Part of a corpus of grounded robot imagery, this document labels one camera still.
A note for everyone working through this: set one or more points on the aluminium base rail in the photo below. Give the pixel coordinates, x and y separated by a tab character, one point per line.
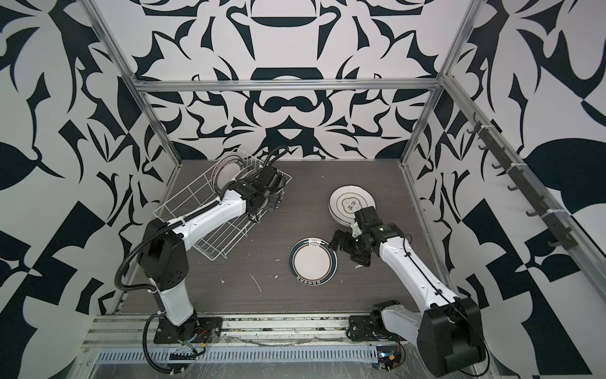
126	330

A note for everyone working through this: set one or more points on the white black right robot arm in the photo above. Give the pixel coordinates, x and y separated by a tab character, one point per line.
447	329

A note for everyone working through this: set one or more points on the green banner rim plate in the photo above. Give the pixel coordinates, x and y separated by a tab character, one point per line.
226	170

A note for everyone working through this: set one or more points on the aluminium cage frame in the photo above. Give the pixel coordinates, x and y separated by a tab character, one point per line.
587	255

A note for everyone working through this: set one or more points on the black wall hook rail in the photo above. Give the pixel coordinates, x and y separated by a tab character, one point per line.
520	174

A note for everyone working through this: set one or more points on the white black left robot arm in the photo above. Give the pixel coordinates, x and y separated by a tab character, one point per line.
159	265

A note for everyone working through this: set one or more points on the white slotted cable duct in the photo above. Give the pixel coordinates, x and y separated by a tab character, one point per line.
280	354

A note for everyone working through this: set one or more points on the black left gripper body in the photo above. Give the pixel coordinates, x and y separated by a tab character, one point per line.
274	204

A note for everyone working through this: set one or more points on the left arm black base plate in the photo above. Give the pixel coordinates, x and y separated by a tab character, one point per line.
201	330

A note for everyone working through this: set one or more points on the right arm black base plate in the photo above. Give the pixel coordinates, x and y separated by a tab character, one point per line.
366	328

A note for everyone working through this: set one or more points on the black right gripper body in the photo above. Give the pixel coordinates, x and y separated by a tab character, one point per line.
353	245

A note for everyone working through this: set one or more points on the stack of unloaded plates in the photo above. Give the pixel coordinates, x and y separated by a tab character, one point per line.
338	218

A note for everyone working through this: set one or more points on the green cloud pattern plate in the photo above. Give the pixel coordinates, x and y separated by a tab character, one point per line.
347	200

